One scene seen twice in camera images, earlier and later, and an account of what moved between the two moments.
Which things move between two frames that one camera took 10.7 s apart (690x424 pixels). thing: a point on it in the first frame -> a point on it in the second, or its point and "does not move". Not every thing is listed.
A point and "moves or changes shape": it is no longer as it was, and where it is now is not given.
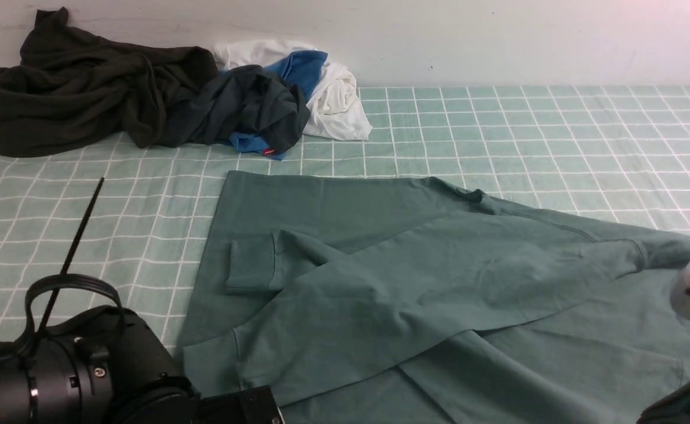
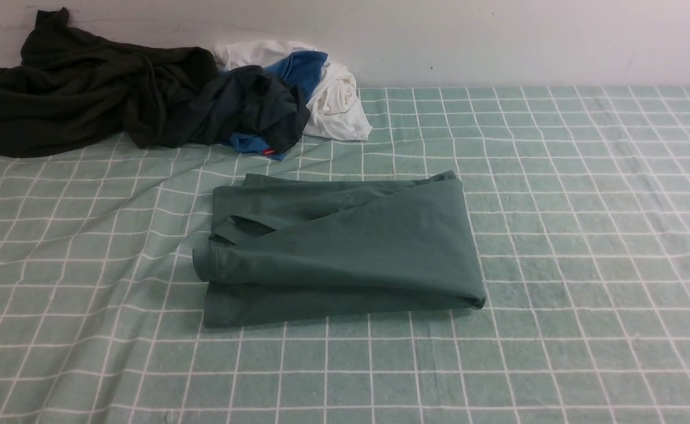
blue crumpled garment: (302, 69) does not move
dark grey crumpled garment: (249, 101) does not move
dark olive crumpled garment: (72, 88) does not move
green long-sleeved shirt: (367, 299) moves or changes shape
